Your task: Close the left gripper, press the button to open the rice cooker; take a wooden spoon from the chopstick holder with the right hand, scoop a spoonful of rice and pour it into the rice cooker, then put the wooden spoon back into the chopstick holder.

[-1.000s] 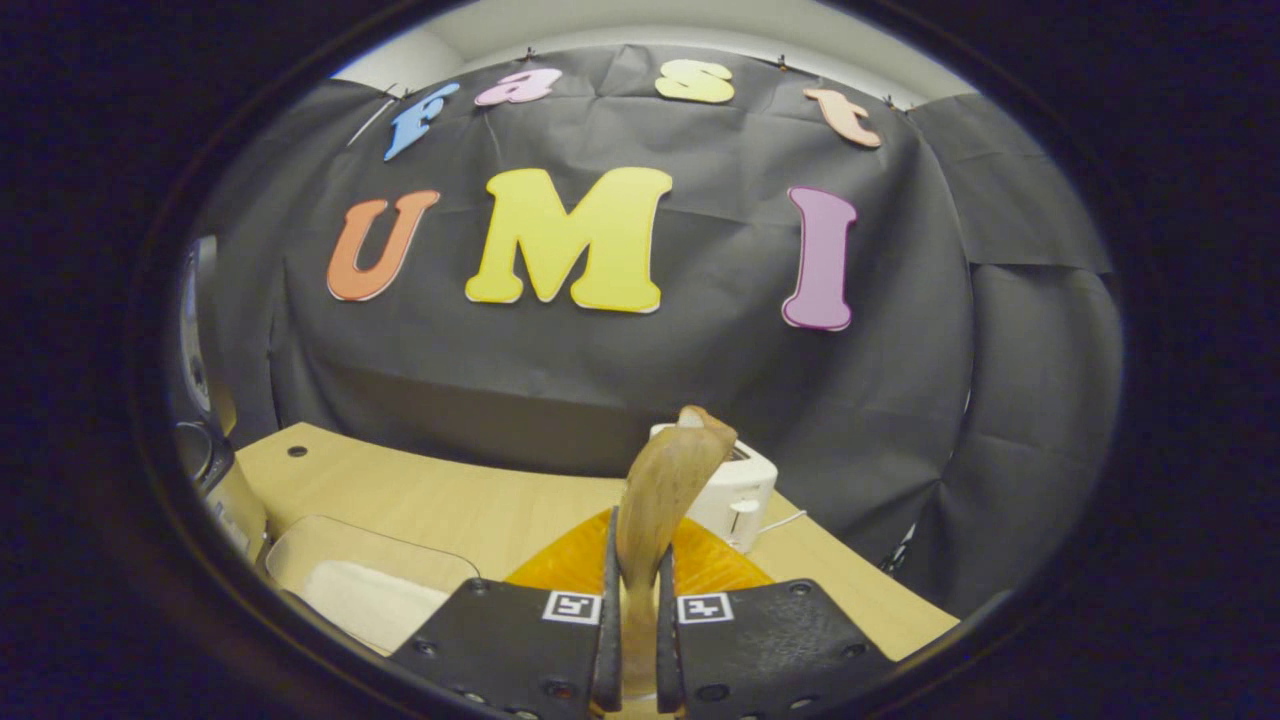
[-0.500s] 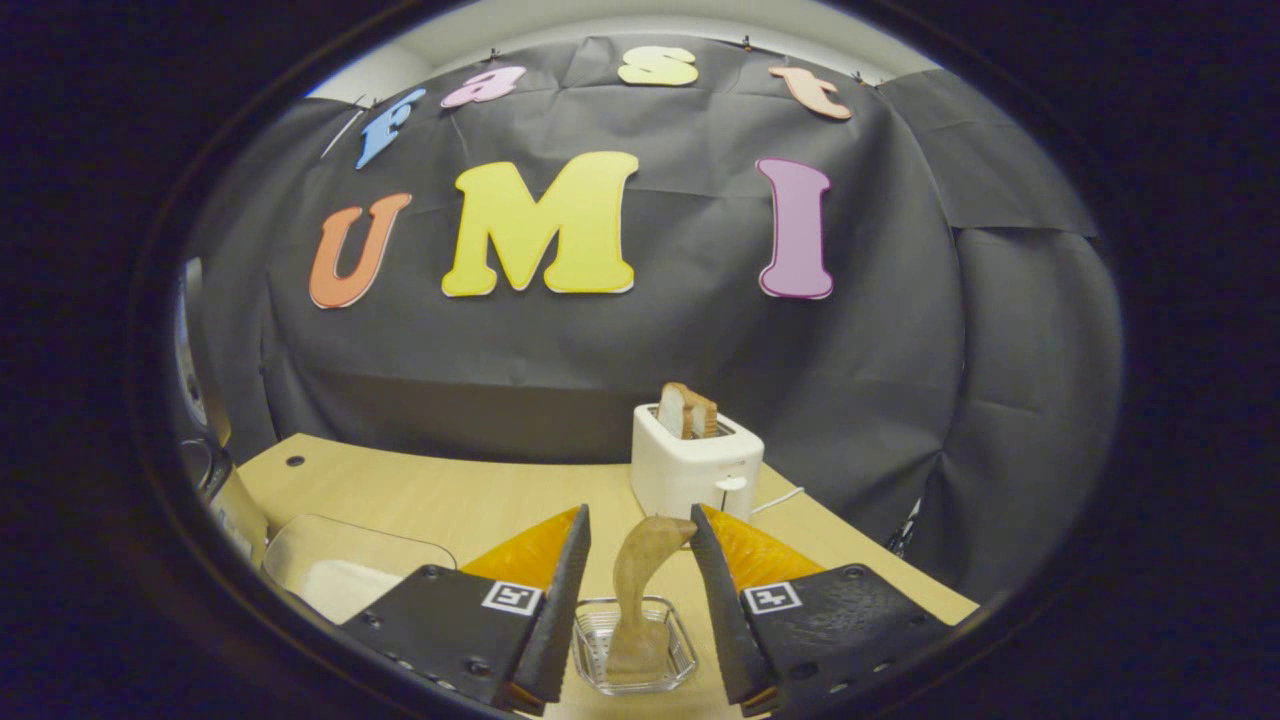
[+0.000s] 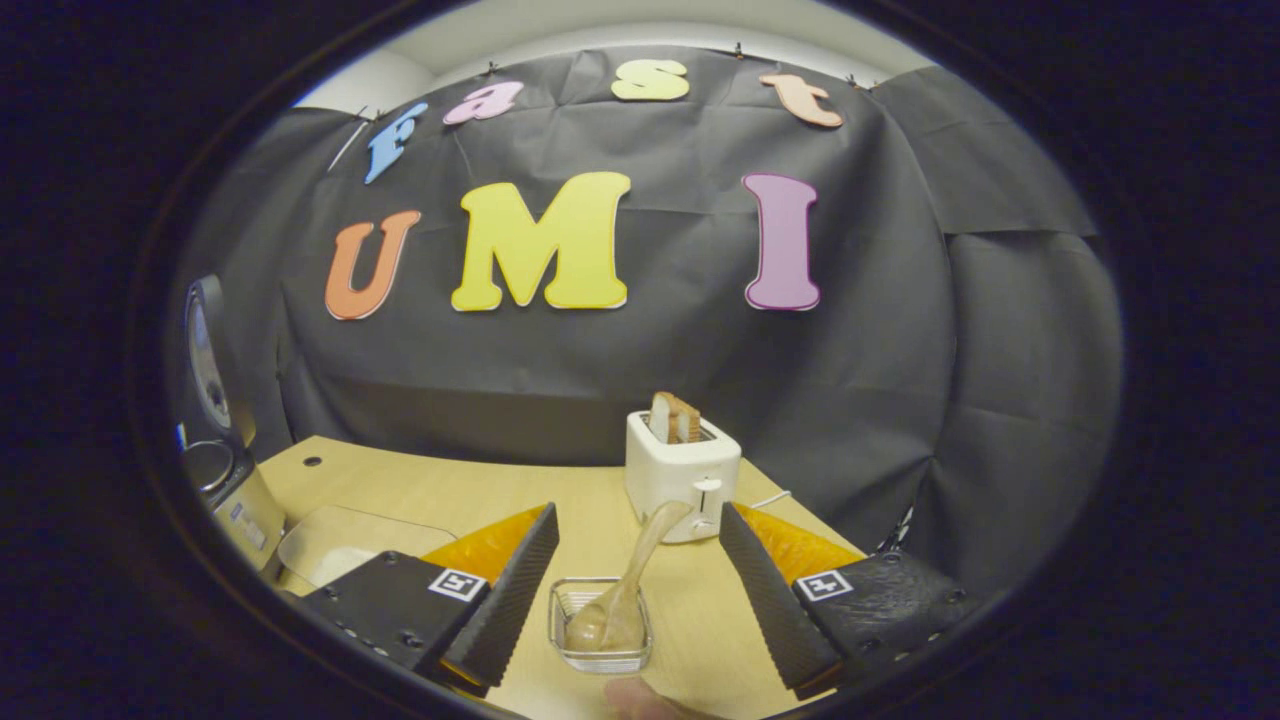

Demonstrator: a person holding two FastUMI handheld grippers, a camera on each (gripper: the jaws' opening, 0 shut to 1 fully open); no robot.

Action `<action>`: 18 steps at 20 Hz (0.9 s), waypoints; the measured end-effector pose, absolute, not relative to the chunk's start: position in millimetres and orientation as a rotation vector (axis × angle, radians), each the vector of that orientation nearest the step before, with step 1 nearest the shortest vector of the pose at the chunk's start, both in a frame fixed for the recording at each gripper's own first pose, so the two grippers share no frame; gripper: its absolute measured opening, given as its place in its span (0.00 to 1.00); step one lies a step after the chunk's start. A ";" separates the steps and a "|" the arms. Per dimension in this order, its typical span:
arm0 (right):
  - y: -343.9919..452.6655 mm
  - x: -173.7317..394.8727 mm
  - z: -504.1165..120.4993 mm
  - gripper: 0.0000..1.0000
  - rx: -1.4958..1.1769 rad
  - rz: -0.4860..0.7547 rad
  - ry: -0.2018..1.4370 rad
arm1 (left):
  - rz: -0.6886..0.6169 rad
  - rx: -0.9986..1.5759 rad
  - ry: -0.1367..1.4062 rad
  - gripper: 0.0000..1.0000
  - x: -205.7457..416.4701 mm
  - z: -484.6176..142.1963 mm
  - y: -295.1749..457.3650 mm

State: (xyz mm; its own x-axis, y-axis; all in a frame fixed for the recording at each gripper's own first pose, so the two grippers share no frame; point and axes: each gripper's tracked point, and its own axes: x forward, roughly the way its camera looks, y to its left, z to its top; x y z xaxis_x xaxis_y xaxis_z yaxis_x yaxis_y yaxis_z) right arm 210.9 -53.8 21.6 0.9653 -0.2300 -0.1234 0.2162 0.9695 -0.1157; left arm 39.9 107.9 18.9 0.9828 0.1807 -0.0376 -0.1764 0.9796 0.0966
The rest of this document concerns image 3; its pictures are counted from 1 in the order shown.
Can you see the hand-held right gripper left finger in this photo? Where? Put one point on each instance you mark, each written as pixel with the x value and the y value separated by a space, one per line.
pixel 515 600

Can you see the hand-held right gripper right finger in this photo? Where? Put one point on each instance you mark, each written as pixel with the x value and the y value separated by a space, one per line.
pixel 770 600

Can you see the wooden spoon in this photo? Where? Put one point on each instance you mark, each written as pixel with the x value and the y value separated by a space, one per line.
pixel 640 570

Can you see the silver black rice cooker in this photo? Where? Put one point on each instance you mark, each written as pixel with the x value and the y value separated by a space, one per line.
pixel 240 500

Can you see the white toaster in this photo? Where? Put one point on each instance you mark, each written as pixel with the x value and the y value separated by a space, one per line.
pixel 665 480

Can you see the clear plastic container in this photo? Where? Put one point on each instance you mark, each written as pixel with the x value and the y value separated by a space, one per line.
pixel 340 530

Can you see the toasted bread slice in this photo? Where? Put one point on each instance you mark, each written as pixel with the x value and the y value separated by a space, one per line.
pixel 675 418

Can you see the black backdrop cloth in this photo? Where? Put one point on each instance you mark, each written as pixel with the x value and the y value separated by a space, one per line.
pixel 700 380

